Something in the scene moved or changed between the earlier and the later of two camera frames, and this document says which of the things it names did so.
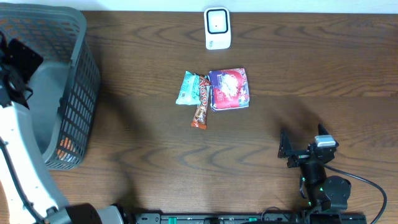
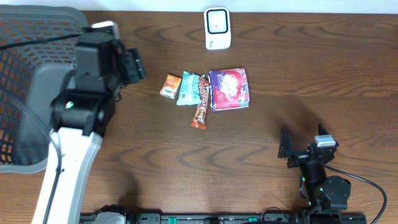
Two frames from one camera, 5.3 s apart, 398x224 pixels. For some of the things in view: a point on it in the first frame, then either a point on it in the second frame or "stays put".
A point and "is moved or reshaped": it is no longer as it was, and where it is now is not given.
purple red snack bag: (229, 89) stays put
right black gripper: (286, 151) stays put
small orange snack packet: (66, 146) is moved or reshaped
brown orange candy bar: (199, 121) stays put
